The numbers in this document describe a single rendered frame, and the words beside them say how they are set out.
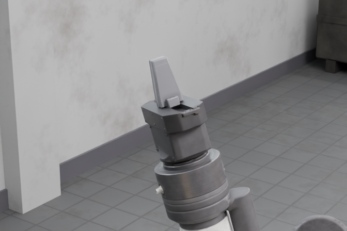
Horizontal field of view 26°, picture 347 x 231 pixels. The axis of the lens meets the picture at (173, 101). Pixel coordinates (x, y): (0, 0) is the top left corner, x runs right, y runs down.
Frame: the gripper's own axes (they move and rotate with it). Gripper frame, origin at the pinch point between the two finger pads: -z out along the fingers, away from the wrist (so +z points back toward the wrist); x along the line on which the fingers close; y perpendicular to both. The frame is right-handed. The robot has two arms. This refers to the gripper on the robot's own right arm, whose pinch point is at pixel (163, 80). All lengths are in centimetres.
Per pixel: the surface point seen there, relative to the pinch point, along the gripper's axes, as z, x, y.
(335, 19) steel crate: 97, -490, -314
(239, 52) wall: 91, -461, -206
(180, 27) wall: 50, -409, -145
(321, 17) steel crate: 93, -501, -308
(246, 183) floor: 139, -312, -126
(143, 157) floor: 118, -372, -84
